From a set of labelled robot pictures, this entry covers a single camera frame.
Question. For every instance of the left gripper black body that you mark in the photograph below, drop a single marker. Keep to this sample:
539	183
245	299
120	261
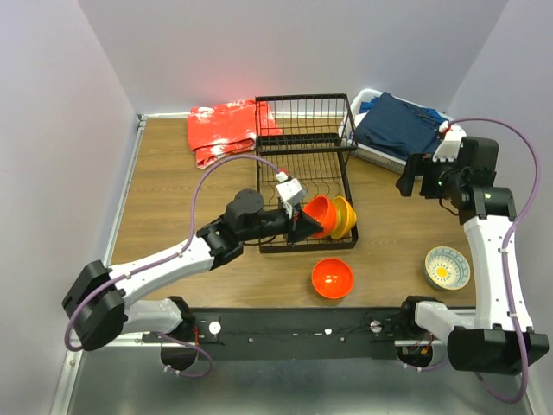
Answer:
273	223

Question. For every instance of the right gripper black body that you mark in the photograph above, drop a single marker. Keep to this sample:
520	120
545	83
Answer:
448	178

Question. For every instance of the green bowl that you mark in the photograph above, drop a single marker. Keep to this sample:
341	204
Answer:
340	226

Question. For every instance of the yellow orange bowl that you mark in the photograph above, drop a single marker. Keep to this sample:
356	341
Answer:
346	217

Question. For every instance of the red orange bowl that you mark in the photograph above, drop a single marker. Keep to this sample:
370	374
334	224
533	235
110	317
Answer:
332	278
323	211

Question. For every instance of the black wire dish rack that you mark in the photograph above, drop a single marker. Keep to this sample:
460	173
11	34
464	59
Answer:
311	137

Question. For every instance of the blue patterned ceramic bowl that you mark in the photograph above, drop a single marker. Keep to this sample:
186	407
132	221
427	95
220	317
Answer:
446	269

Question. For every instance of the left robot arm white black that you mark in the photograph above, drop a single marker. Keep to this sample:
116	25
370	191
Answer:
107	301

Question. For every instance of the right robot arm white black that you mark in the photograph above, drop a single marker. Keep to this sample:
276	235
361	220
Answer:
501	338

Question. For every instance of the dark blue folded jeans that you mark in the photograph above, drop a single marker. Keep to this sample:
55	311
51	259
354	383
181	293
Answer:
398	128

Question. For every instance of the white laundry basket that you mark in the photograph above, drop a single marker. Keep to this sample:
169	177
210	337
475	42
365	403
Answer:
367	153

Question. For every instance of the red white folded cloth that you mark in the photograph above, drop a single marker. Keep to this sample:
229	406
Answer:
223	130

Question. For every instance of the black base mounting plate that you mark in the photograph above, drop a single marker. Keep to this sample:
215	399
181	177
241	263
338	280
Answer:
305	333

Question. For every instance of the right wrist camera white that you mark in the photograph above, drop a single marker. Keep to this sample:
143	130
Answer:
450	136

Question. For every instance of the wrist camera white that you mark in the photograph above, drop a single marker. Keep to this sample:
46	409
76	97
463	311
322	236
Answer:
450	136
289	189

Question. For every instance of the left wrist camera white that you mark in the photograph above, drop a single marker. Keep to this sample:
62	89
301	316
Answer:
289	189

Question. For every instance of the aluminium table edge rail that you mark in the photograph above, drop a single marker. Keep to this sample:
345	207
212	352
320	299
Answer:
70	366

